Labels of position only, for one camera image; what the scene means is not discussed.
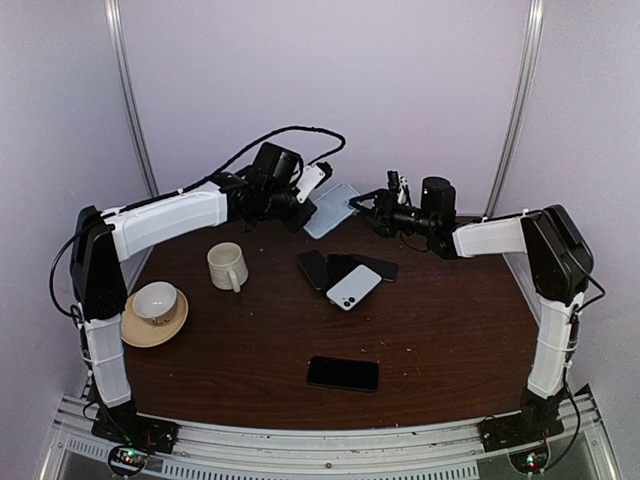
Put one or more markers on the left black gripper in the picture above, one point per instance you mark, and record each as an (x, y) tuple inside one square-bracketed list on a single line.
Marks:
[(298, 221)]

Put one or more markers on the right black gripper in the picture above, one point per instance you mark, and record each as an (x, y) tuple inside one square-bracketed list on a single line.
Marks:
[(383, 197)]

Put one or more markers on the white ceramic bowl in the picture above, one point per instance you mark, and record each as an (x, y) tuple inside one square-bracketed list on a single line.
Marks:
[(156, 303)]

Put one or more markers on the black phone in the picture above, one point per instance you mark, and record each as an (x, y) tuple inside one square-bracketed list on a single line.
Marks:
[(343, 374)]

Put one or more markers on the beige saucer plate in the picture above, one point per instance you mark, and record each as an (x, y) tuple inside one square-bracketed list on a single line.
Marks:
[(138, 333)]

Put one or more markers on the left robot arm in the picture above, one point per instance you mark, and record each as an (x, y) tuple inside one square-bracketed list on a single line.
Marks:
[(118, 252)]

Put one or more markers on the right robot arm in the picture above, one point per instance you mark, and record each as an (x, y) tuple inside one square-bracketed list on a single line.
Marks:
[(559, 259)]

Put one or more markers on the purple-edged phone right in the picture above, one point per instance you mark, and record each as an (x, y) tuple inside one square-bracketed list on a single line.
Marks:
[(387, 270)]

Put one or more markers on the purple-edged phone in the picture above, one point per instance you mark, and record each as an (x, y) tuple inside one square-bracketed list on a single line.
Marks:
[(387, 270), (313, 264)]

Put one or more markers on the purple-edged phone left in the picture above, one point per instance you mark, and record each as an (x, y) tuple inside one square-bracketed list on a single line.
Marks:
[(313, 264)]

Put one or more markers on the cream ribbed mug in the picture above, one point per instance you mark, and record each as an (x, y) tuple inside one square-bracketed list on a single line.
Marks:
[(227, 267)]

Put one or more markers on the white phone dual camera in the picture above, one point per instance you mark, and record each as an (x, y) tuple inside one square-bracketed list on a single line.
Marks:
[(353, 288)]

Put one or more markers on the right aluminium post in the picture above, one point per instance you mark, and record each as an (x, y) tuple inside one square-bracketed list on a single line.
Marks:
[(527, 69)]

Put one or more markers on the aluminium post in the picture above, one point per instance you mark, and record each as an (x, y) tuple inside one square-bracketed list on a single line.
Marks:
[(527, 69), (117, 37)]

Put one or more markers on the front aluminium rail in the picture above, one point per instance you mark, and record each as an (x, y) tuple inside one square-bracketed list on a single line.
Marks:
[(442, 451)]

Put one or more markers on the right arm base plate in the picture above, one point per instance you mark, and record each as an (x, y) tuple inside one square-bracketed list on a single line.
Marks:
[(497, 433)]

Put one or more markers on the left aluminium post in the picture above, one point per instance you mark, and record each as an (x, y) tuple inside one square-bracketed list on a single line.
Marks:
[(117, 37)]

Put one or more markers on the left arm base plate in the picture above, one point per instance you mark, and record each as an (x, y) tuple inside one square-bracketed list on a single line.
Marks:
[(143, 433)]

